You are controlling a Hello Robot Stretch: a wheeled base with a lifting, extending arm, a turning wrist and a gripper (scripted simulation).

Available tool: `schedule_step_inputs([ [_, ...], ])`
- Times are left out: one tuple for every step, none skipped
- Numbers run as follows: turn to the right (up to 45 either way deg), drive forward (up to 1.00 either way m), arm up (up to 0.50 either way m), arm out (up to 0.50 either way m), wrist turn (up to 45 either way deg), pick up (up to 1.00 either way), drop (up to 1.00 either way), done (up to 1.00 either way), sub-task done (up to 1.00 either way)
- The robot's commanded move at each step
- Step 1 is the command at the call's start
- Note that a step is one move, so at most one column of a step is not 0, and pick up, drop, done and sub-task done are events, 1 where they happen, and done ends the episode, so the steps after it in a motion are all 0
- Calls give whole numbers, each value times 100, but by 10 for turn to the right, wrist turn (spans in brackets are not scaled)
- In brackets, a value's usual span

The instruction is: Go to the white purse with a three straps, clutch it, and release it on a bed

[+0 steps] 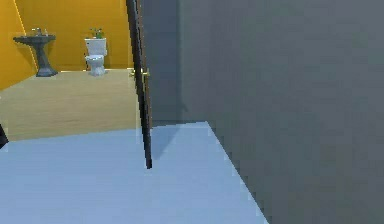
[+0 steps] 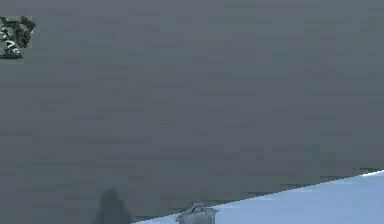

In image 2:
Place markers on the dark green house plant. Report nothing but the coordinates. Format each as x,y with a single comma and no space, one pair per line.
20,33

